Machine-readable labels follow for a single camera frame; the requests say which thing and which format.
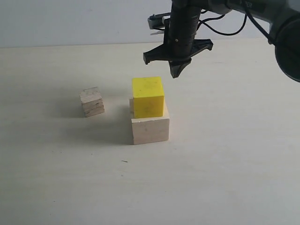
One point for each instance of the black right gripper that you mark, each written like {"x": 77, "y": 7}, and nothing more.
{"x": 179, "y": 44}

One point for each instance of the yellow cube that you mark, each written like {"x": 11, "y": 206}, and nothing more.
{"x": 148, "y": 97}

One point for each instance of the large pale wooden cube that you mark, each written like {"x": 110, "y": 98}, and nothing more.
{"x": 149, "y": 130}

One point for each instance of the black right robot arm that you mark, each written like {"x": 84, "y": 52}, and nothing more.
{"x": 277, "y": 20}

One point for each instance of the medium plywood cube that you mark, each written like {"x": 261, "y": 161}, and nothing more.
{"x": 91, "y": 101}

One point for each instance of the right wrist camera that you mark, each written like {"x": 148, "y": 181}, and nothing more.
{"x": 157, "y": 22}

